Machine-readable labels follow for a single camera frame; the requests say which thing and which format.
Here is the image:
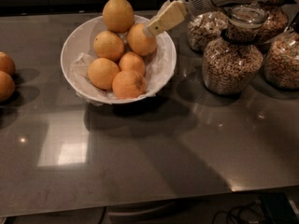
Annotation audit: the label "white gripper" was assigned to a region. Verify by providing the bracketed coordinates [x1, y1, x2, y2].
[143, 0, 225, 37]

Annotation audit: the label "centre small orange in bowl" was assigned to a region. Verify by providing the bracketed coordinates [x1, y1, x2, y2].
[119, 51, 146, 75]

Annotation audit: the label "white paper bowl liner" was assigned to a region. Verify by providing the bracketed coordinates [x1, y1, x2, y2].
[69, 21, 175, 107]

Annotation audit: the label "white bowl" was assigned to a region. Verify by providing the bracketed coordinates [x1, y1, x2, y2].
[60, 14, 178, 105]

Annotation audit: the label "back left glass cereal jar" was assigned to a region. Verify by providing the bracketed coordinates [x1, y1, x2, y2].
[187, 11, 228, 52]

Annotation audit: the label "glass cereal jar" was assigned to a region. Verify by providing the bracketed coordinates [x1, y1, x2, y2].
[187, 11, 228, 52]
[252, 0, 289, 52]
[264, 30, 299, 90]
[202, 5, 268, 95]

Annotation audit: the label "front glass cereal jar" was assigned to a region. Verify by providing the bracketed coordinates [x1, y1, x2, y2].
[202, 5, 268, 95]

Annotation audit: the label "back right glass cereal jar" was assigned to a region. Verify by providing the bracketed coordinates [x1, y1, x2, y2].
[252, 0, 289, 52]

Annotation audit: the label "far right glass cereal jar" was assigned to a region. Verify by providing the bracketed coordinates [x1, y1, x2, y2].
[264, 30, 299, 90]

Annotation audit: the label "black box under table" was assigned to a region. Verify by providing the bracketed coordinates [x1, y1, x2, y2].
[260, 193, 299, 224]

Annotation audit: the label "black cables under table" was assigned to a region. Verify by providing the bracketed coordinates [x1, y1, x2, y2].
[211, 199, 265, 224]

